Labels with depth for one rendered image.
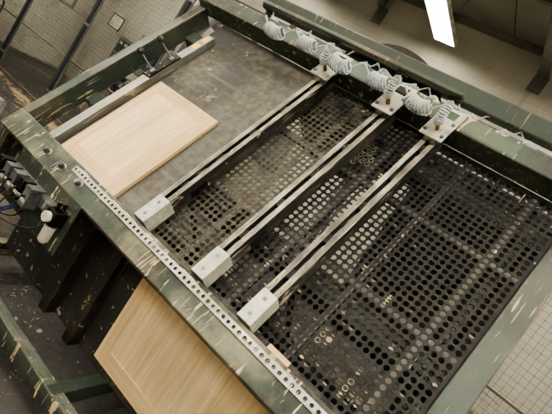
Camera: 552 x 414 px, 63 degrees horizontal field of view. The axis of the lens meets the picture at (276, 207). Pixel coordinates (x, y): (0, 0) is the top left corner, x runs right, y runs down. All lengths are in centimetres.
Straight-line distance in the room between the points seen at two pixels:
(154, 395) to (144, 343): 20
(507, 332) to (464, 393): 24
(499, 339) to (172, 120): 155
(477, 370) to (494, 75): 572
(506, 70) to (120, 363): 604
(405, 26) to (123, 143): 585
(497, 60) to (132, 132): 563
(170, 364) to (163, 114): 110
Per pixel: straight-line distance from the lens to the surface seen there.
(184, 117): 213
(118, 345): 206
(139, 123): 217
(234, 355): 143
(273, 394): 139
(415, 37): 730
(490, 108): 243
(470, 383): 146
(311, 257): 156
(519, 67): 693
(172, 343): 187
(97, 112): 229
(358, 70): 213
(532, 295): 162
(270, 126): 193
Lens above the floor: 145
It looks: 7 degrees down
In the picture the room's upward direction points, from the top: 34 degrees clockwise
